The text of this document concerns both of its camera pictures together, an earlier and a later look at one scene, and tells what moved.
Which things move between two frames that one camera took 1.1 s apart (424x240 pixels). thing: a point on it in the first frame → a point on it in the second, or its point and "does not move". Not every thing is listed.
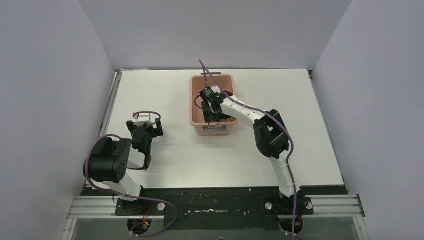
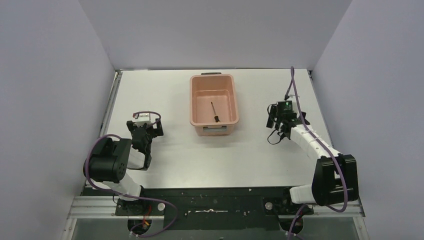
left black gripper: x=153 y=131 does not move
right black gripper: x=209 y=108 → x=284 y=121
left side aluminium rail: x=118 y=76 does not move
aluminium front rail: x=320 y=206 does not move
